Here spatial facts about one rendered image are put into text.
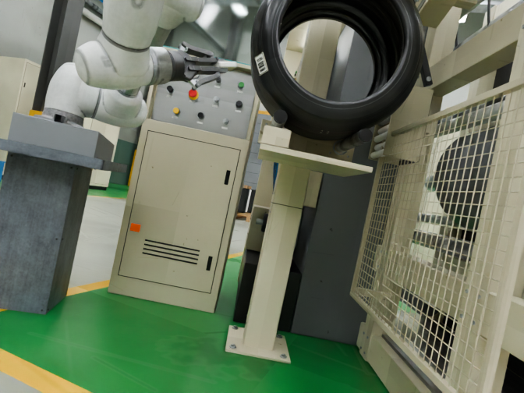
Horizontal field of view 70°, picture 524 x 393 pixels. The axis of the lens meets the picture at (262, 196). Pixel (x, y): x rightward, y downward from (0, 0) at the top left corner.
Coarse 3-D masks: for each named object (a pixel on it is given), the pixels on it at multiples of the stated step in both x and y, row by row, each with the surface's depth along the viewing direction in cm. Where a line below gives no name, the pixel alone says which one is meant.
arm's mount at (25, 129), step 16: (16, 112) 143; (16, 128) 143; (32, 128) 144; (48, 128) 145; (64, 128) 146; (80, 128) 147; (32, 144) 144; (48, 144) 145; (64, 144) 146; (80, 144) 147; (96, 144) 148; (112, 144) 175
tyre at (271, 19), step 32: (288, 0) 117; (320, 0) 143; (352, 0) 142; (384, 0) 132; (256, 32) 120; (288, 32) 146; (384, 32) 143; (416, 32) 119; (256, 64) 121; (384, 64) 145; (416, 64) 119; (288, 96) 118; (384, 96) 118; (288, 128) 138; (320, 128) 122; (352, 128) 122
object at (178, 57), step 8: (176, 56) 93; (184, 56) 97; (176, 64) 92; (184, 64) 94; (192, 64) 99; (176, 72) 93; (184, 72) 95; (192, 72) 98; (176, 80) 96; (184, 80) 98
